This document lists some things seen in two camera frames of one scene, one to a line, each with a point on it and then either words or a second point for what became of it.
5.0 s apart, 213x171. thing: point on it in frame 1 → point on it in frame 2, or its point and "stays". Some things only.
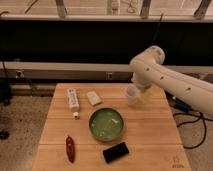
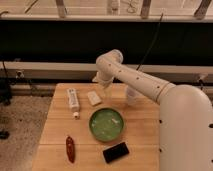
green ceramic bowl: [106, 124] stays
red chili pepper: [70, 149] stays
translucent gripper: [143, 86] → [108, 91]
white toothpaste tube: [73, 97] stays
